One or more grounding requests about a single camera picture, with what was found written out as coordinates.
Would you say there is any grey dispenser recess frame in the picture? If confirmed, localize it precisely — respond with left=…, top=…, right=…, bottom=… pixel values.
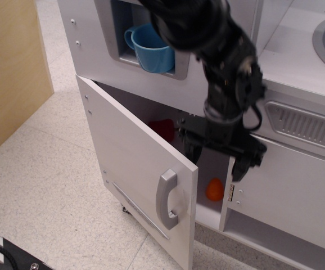
left=93, top=0, right=191, bottom=81

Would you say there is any red toy pepper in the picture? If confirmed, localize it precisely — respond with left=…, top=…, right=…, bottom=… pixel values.
left=148, top=119, right=175, bottom=142

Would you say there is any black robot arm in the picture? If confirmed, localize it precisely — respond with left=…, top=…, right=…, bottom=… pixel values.
left=142, top=1, right=267, bottom=182

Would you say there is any orange toy fruit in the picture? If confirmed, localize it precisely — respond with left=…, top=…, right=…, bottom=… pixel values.
left=205, top=178, right=224, bottom=201

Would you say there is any white toy kitchen counter unit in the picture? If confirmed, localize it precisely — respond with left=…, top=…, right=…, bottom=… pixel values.
left=220, top=1, right=325, bottom=269

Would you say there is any light wooden board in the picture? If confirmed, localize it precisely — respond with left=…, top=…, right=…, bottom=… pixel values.
left=0, top=1, right=53, bottom=146

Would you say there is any blue plastic cup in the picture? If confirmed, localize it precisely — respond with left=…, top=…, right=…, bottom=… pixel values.
left=124, top=24, right=175, bottom=74

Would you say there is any white toy fridge cabinet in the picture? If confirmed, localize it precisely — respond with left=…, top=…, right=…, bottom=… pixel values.
left=56, top=0, right=260, bottom=233

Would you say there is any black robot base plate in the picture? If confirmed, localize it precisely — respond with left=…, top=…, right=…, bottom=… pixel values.
left=0, top=239, right=53, bottom=270

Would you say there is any black corrugated cable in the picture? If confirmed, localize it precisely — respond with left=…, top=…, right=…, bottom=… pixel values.
left=0, top=243, right=19, bottom=270

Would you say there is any white fridge door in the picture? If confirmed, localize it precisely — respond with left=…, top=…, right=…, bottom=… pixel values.
left=76, top=76, right=198, bottom=269

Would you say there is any silver door emblem trim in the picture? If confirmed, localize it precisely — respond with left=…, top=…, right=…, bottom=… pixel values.
left=113, top=182, right=170, bottom=240

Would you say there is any lower brass hinge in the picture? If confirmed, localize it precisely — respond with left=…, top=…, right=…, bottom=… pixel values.
left=227, top=184, right=234, bottom=201

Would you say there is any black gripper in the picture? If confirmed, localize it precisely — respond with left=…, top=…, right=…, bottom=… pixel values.
left=177, top=115, right=267, bottom=182

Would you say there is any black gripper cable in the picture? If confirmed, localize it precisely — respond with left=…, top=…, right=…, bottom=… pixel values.
left=241, top=102, right=264, bottom=132

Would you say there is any silver door handle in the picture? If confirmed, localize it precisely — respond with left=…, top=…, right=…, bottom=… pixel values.
left=155, top=169, right=178, bottom=230

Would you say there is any grey vent panel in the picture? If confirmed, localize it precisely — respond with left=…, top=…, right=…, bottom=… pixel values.
left=265, top=101, right=325, bottom=148

